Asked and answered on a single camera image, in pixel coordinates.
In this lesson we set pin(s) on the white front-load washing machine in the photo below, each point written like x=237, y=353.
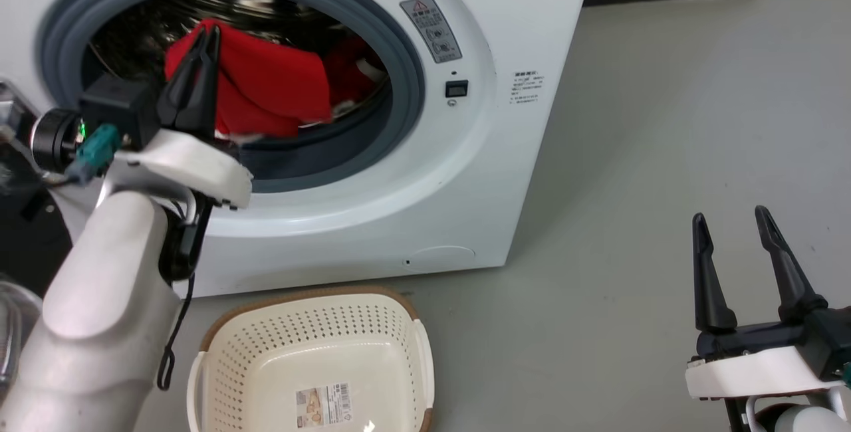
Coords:
x=412, y=206

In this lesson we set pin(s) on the black cylinder with teal plug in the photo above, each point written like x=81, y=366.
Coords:
x=56, y=139

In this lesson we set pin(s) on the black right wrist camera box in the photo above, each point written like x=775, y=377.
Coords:
x=831, y=342

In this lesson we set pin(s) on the red and white garment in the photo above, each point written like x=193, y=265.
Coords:
x=346, y=76

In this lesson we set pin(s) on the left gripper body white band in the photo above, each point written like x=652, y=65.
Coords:
x=193, y=166

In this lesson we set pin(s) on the grey rubber door gasket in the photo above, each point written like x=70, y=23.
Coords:
x=405, y=86

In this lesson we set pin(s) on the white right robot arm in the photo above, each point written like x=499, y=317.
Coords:
x=804, y=419

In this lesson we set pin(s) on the grey warning sticker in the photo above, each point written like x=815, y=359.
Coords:
x=431, y=30

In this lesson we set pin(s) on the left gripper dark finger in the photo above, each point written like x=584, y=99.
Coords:
x=210, y=86
x=186, y=86

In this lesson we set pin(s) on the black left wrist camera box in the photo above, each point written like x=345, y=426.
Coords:
x=120, y=109

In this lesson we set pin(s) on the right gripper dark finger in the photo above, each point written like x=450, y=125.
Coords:
x=788, y=272
x=710, y=286

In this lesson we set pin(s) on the cream perforated laundry basket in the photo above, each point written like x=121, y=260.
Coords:
x=319, y=345

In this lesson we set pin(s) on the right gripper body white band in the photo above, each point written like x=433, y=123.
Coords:
x=758, y=369

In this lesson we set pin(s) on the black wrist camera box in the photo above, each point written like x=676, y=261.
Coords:
x=120, y=109
x=831, y=342

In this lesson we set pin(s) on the basket product label sticker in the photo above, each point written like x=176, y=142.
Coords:
x=324, y=404

